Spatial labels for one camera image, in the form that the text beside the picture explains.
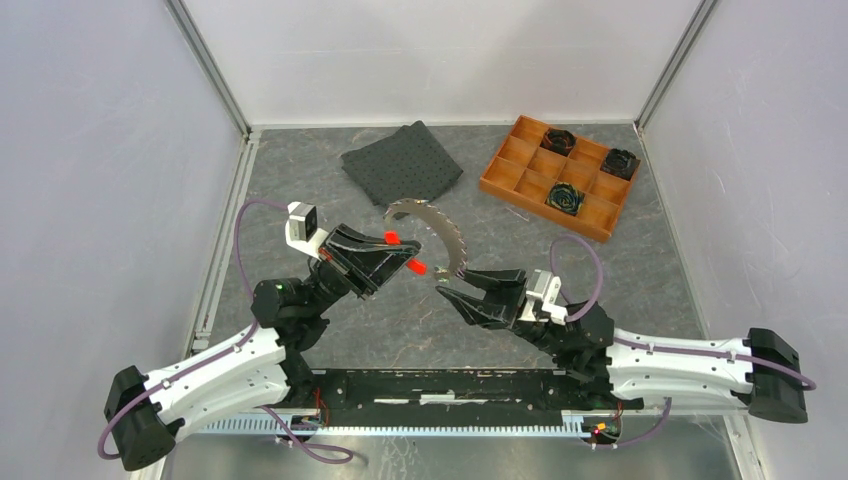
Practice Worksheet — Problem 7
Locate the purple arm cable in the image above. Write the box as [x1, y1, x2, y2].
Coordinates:
[549, 235, 817, 449]
[96, 197, 356, 465]

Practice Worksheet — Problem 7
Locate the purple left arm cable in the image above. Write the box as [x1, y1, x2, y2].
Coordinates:
[96, 197, 356, 465]

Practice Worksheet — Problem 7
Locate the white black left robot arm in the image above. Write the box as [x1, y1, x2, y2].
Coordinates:
[98, 222, 421, 471]

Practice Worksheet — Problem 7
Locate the wooden compartment tray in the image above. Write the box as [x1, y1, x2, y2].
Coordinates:
[479, 115, 642, 243]

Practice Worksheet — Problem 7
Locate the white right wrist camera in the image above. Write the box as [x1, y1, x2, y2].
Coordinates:
[519, 269, 569, 325]

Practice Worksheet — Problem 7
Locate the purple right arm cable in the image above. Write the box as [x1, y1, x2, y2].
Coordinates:
[549, 235, 817, 449]

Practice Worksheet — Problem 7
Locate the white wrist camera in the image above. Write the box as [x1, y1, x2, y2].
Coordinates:
[519, 269, 569, 325]
[285, 202, 329, 259]

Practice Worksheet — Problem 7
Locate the grey perforated mat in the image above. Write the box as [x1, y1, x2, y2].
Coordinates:
[341, 120, 463, 207]

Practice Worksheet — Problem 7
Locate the large metal keyring red grip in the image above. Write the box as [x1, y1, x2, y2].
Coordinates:
[383, 198, 468, 279]

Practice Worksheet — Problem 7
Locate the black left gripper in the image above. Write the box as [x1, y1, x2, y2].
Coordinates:
[305, 222, 421, 317]

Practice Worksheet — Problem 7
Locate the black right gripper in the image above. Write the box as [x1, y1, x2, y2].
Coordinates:
[435, 266, 567, 358]

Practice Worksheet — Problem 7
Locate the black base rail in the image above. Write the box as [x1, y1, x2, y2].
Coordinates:
[278, 369, 644, 427]

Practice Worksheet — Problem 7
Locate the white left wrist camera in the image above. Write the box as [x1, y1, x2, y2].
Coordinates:
[285, 202, 329, 259]

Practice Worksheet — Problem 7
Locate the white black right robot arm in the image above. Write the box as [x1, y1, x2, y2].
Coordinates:
[436, 269, 813, 424]

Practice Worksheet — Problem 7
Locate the dark patterned roll front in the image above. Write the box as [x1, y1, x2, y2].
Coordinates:
[545, 182, 585, 216]

